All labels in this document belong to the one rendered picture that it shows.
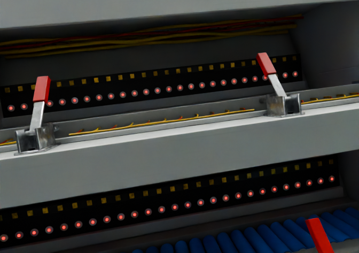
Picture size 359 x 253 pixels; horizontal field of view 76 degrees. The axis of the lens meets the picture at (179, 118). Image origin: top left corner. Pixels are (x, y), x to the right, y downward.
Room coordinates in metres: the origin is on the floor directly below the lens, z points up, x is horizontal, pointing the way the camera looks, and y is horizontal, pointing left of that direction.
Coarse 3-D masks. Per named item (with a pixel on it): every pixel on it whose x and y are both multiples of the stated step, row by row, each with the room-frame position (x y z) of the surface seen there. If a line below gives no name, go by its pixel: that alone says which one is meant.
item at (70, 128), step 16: (256, 96) 0.31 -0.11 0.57; (304, 96) 0.31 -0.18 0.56; (320, 96) 0.31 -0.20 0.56; (336, 96) 0.31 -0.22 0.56; (352, 96) 0.30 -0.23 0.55; (144, 112) 0.28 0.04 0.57; (160, 112) 0.28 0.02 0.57; (176, 112) 0.28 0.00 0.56; (192, 112) 0.29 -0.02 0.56; (208, 112) 0.29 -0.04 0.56; (224, 112) 0.29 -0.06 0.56; (240, 112) 0.30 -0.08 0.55; (16, 128) 0.26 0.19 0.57; (64, 128) 0.27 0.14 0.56; (80, 128) 0.27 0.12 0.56; (96, 128) 0.27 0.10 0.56; (112, 128) 0.26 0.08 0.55; (128, 128) 0.28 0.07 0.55; (0, 144) 0.25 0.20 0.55
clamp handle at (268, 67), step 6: (258, 54) 0.26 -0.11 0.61; (264, 54) 0.26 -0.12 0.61; (258, 60) 0.27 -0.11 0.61; (264, 60) 0.26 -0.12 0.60; (264, 66) 0.26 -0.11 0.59; (270, 66) 0.26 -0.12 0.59; (264, 72) 0.26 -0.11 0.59; (270, 72) 0.25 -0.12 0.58; (270, 78) 0.25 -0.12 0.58; (276, 78) 0.25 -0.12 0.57; (276, 84) 0.25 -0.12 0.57; (276, 90) 0.25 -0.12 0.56; (282, 90) 0.25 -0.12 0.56
